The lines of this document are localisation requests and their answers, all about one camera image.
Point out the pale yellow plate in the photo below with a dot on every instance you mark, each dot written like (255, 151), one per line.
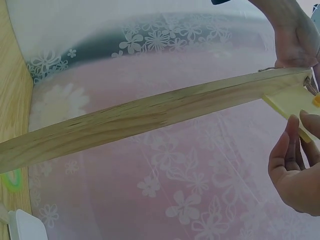
(287, 102)

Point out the person's right hand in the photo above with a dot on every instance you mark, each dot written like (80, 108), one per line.
(297, 180)

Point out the person's left hand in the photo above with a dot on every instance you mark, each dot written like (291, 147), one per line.
(292, 35)

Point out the white box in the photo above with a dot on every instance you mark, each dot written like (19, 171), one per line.
(26, 226)

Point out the long wooden slat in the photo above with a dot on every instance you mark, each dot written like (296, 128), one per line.
(150, 112)

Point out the small orange cap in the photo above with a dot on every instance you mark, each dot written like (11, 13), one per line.
(314, 101)

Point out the black wrist band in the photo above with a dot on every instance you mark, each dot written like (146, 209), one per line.
(220, 2)

